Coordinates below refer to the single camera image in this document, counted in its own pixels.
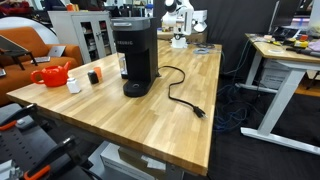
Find white tape roll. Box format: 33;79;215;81
268;48;285;56

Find red plastic watering can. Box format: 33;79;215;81
30;61;72;88

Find black power cord with plug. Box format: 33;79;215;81
156;65;208;120

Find black monitor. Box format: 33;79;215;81
268;0;303;34

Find orange sofa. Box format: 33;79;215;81
0;26;84;107

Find white box under table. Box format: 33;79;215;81
99;142;168;180

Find blue floor cables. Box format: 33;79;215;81
213;83;266;135

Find wooden desk with white legs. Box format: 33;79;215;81
234;32;320;157

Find black clamp with orange handle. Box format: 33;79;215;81
0;102;39;132
22;134;81;180

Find black perforated plate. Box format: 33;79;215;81
0;124;59;180

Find silver laptop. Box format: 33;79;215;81
30;45;67;64

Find black laptop stand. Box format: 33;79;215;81
0;34;39;71

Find coiled grey cable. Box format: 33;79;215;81
193;47;212;56

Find small black orange object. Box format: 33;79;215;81
87;70;100;85

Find white storage box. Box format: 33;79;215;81
259;59;292;91

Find black Keurig coffee machine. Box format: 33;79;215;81
110;17;160;99

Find grey cabinet with glass doors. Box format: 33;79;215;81
47;9;118;65

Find small orange cup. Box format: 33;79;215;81
93;66;103;80

